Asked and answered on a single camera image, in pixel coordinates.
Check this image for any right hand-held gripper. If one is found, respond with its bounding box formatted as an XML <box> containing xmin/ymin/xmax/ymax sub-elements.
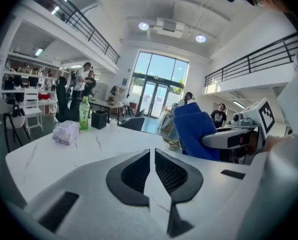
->
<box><xmin>202</xmin><ymin>96</ymin><xmax>277</xmax><ymax>165</ymax></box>

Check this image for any grey dining table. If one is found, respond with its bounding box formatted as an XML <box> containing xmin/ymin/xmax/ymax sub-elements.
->
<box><xmin>88</xmin><ymin>99</ymin><xmax>123</xmax><ymax>125</ymax></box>

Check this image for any purple tissue pack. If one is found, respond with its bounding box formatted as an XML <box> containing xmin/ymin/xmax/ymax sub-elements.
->
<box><xmin>51</xmin><ymin>120</ymin><xmax>80</xmax><ymax>146</ymax></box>

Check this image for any ceiling air conditioner unit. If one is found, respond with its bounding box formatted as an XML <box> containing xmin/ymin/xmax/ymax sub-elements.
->
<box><xmin>156</xmin><ymin>17</ymin><xmax>184</xmax><ymax>39</ymax></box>

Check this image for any black mezzanine railing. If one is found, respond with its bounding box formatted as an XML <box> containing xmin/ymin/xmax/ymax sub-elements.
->
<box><xmin>204</xmin><ymin>32</ymin><xmax>298</xmax><ymax>87</ymax></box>
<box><xmin>23</xmin><ymin>0</ymin><xmax>121</xmax><ymax>65</ymax></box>

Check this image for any white wooden chair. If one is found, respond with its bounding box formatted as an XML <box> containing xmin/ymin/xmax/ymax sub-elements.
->
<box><xmin>22</xmin><ymin>87</ymin><xmax>44</xmax><ymax>132</ymax></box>

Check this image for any green tea bottle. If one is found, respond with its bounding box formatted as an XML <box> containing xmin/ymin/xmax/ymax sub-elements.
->
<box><xmin>78</xmin><ymin>96</ymin><xmax>91</xmax><ymax>131</ymax></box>

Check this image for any black square container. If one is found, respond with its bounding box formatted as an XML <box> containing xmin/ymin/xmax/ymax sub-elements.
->
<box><xmin>91</xmin><ymin>110</ymin><xmax>108</xmax><ymax>130</ymax></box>

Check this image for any white chair with black legs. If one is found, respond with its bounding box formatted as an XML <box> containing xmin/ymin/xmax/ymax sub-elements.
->
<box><xmin>0</xmin><ymin>95</ymin><xmax>31</xmax><ymax>154</ymax></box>

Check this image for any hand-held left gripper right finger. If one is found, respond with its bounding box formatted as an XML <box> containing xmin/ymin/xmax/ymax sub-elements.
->
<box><xmin>153</xmin><ymin>147</ymin><xmax>251</xmax><ymax>239</ymax></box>

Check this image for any glass entrance door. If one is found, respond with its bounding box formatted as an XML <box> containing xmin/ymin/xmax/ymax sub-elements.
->
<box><xmin>128</xmin><ymin>49</ymin><xmax>189</xmax><ymax>121</ymax></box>

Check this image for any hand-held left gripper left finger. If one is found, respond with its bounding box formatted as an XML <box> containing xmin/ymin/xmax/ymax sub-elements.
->
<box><xmin>23</xmin><ymin>148</ymin><xmax>170</xmax><ymax>240</ymax></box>

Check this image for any blue cloth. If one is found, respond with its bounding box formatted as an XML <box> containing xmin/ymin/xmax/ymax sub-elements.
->
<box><xmin>173</xmin><ymin>101</ymin><xmax>221</xmax><ymax>162</ymax></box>

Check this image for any white shelving unit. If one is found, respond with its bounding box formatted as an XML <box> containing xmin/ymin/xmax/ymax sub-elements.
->
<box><xmin>0</xmin><ymin>51</ymin><xmax>72</xmax><ymax>102</ymax></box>

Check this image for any person's right forearm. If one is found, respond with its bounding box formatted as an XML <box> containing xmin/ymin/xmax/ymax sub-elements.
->
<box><xmin>262</xmin><ymin>133</ymin><xmax>296</xmax><ymax>154</ymax></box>

